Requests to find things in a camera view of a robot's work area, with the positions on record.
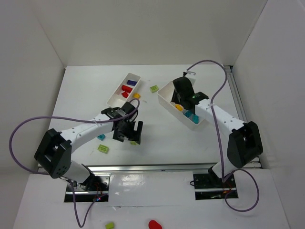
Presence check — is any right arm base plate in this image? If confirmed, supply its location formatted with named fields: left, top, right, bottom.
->
left=190, top=173, right=238, bottom=200

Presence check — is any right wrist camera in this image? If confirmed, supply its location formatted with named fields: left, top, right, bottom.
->
left=183, top=71, right=196, bottom=85

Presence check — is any red rectangular lego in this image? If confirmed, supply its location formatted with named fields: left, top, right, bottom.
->
left=122, top=91, right=129, bottom=98

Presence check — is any white divided tray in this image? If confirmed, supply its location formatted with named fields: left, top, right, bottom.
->
left=157, top=81, right=208, bottom=130
left=106, top=73, right=141, bottom=107

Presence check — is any orange lego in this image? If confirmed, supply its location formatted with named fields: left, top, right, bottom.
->
left=175, top=104, right=183, bottom=111

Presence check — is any green lego outside front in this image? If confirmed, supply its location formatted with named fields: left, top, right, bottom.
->
left=105, top=222, right=115, bottom=229

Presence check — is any dark blue lego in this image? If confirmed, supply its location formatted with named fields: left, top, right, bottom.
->
left=127, top=80, right=137, bottom=86

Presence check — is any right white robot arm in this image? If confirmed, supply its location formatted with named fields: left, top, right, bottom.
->
left=172, top=76, right=263, bottom=184

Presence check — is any aluminium right rail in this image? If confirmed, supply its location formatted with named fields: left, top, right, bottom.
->
left=224, top=64, right=260, bottom=165

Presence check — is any small yellow lego near tray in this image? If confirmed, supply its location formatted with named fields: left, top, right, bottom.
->
left=133, top=93, right=141, bottom=99

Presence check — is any aluminium rail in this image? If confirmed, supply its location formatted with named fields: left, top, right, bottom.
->
left=37, top=162, right=263, bottom=174
left=224, top=64, right=260, bottom=165

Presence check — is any red rounded lego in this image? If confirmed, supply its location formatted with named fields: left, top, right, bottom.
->
left=122, top=85, right=132, bottom=93

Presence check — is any red piece outside front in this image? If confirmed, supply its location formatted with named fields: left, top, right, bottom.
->
left=148, top=220, right=163, bottom=229

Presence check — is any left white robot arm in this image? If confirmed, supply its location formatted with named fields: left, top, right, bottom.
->
left=34, top=102, right=143, bottom=190

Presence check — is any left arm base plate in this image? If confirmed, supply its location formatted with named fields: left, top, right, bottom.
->
left=64, top=174, right=110, bottom=203

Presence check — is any small teal lego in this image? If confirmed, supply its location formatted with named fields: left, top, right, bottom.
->
left=97, top=134, right=105, bottom=141

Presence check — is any aluminium front rail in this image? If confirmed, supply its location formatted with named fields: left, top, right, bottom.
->
left=37, top=162, right=263, bottom=174

